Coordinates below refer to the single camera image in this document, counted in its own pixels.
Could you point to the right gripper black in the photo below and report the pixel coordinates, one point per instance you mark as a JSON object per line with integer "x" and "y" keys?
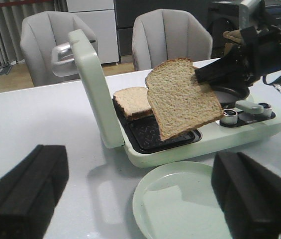
{"x": 260, "y": 53}

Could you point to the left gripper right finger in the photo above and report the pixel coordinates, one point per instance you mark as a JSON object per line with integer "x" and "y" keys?
{"x": 249, "y": 195}

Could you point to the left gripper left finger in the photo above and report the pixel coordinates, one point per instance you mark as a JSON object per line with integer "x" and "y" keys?
{"x": 31, "y": 190}

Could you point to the bread slice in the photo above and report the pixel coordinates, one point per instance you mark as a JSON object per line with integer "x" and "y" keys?
{"x": 133, "y": 103}
{"x": 179, "y": 103}

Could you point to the green sandwich maker lid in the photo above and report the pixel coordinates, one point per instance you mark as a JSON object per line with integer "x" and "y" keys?
{"x": 79, "y": 56}

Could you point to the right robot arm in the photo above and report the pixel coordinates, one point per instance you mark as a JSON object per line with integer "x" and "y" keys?
{"x": 252, "y": 13}

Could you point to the black round frying pan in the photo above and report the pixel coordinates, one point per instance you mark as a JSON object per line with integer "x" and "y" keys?
{"x": 236, "y": 98}

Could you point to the beige cushion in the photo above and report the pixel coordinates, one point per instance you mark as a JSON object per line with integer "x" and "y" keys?
{"x": 234, "y": 37}

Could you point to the left silver control knob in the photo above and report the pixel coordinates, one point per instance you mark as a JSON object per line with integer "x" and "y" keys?
{"x": 230, "y": 117}

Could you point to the silver control knob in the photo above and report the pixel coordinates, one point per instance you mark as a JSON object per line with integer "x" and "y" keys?
{"x": 230, "y": 117}
{"x": 267, "y": 112}

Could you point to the right silver control knob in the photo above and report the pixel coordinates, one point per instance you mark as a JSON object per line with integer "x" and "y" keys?
{"x": 267, "y": 112}

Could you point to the right grey chair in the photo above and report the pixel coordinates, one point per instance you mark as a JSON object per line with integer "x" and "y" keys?
{"x": 182, "y": 36}

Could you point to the grey chair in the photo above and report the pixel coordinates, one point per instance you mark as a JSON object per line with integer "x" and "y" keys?
{"x": 40, "y": 34}
{"x": 182, "y": 36}

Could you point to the light green plate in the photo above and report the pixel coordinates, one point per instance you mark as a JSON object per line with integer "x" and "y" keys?
{"x": 176, "y": 201}

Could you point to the left grey chair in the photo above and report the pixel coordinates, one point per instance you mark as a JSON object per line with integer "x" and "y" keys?
{"x": 40, "y": 34}

